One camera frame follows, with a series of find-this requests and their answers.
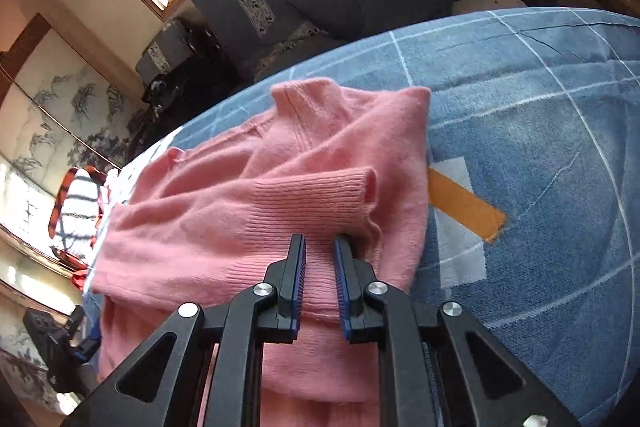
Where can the red and white clothes pile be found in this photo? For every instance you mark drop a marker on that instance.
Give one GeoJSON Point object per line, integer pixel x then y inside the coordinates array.
{"type": "Point", "coordinates": [87, 275]}

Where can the white paper on sofa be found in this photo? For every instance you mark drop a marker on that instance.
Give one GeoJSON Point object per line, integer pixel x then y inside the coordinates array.
{"type": "Point", "coordinates": [470, 6]}

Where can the blue plaid bed quilt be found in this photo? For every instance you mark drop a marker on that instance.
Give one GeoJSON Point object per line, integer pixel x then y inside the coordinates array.
{"type": "Point", "coordinates": [532, 164]}

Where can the striped red trimmed pillow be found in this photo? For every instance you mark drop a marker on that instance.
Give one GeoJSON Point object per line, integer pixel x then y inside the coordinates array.
{"type": "Point", "coordinates": [76, 215]}

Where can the painted folding screen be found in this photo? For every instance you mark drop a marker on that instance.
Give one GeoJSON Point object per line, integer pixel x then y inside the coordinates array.
{"type": "Point", "coordinates": [57, 112]}

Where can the pink knit sweater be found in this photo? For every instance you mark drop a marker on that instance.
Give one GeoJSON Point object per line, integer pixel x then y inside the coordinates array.
{"type": "Point", "coordinates": [204, 224]}

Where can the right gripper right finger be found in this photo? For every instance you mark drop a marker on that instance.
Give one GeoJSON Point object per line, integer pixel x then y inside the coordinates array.
{"type": "Point", "coordinates": [437, 365]}

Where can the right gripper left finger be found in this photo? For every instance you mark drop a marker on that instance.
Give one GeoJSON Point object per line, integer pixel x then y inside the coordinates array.
{"type": "Point", "coordinates": [204, 365]}

